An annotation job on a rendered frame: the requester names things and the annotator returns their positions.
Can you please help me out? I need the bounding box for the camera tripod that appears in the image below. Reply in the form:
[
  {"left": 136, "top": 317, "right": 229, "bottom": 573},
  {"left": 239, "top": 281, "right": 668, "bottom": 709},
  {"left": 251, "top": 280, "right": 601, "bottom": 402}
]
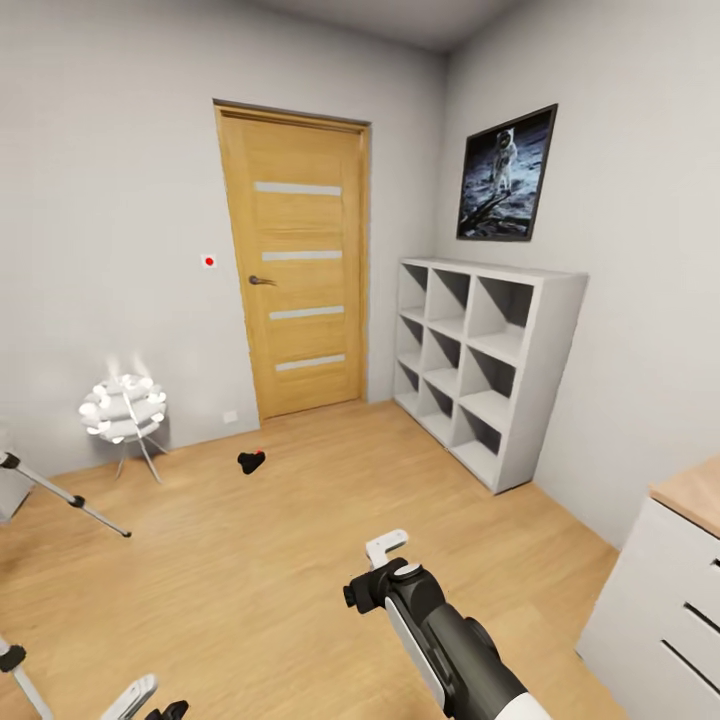
[{"left": 0, "top": 451, "right": 131, "bottom": 720}]

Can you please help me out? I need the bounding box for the digital camera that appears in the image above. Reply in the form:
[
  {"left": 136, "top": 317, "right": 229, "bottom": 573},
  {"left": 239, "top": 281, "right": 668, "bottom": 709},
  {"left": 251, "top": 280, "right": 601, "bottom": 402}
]
[{"left": 237, "top": 452, "right": 265, "bottom": 475}]

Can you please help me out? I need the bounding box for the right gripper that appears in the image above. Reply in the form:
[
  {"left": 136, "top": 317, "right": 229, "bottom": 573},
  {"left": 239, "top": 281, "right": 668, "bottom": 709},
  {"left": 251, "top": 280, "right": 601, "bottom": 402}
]
[{"left": 343, "top": 558, "right": 407, "bottom": 614}]

